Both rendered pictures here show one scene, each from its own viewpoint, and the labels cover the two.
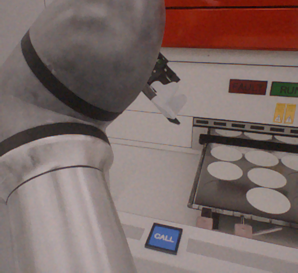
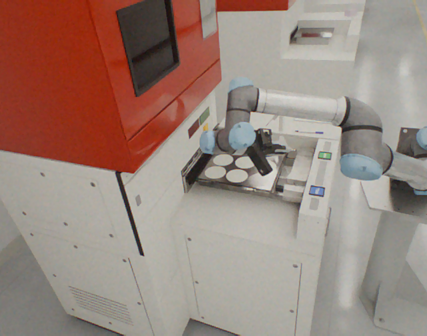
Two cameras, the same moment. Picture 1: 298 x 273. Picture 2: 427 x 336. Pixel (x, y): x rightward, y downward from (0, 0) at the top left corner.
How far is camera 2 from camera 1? 130 cm
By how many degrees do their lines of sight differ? 70
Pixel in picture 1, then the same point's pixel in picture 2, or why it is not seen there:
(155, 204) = (249, 219)
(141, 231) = (312, 199)
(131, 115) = (154, 211)
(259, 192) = not seen: hidden behind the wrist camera
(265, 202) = not seen: hidden behind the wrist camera
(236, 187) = (254, 174)
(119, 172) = (158, 269)
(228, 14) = (190, 91)
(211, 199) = (267, 184)
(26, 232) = (399, 159)
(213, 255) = (320, 179)
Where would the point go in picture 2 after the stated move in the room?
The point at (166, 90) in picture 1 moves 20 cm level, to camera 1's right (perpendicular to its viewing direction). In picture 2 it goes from (282, 141) to (278, 116)
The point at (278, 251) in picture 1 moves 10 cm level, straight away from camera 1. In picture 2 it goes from (315, 164) to (294, 157)
